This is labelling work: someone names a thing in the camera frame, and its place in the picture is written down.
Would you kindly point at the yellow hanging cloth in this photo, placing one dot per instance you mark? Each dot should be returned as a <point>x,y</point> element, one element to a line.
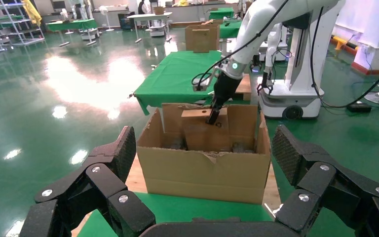
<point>31,11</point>

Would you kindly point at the small brown cardboard box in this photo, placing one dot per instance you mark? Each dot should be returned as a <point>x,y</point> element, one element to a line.
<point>206,137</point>

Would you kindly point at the yellow black floor barrier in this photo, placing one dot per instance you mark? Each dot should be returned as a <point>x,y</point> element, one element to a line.
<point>341,42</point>

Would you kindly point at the plain green tablecloth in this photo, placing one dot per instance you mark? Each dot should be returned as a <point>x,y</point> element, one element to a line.
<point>173,75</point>

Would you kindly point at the large open cardboard carton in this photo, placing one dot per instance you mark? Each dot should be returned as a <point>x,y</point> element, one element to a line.
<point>206,173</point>

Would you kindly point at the white idle robot arm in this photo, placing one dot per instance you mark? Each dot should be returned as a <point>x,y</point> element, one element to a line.
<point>269,59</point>

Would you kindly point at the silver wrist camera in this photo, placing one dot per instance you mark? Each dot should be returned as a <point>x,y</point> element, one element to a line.
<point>201,85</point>

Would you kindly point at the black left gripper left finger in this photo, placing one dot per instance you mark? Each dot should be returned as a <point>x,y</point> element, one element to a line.
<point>106,184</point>

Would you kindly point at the white wheeled robot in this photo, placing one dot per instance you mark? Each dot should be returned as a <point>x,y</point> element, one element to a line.
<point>307,81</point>

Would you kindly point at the dark grey foam insert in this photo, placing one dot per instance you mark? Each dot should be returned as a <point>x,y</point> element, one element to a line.
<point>241,148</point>
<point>176,144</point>

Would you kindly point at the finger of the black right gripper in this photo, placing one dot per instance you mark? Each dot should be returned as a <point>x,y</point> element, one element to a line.
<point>213,116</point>

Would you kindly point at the tall cardboard box with flap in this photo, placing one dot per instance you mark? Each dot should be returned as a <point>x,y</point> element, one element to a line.
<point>202,37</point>

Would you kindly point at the white standing fan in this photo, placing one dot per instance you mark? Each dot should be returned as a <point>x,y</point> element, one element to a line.
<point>103,9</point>

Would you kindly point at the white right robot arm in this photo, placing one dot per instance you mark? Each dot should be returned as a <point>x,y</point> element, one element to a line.
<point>261,19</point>

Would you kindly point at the silver metal cloth clip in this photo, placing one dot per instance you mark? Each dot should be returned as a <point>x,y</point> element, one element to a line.
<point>131,95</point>

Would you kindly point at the white table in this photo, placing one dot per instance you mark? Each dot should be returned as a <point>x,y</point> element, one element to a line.
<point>147,15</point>

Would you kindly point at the black power adapter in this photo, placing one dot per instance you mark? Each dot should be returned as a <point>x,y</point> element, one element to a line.
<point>358,107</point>

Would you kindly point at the small white mobile base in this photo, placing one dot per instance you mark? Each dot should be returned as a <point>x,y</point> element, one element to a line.
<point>89,33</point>

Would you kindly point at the green cloth covered table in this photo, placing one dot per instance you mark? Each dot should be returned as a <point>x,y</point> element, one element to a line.
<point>220,13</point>
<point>230,29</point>
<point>71,24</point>

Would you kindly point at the black cabinet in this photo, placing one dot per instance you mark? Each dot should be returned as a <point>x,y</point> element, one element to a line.
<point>125,20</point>

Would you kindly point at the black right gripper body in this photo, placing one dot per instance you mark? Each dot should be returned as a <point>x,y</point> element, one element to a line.
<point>225,90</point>

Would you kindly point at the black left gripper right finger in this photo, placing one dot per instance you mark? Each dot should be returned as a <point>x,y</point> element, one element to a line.
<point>318,181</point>

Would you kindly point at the low wooden platform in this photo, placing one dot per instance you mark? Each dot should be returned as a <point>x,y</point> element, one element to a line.
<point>244,86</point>

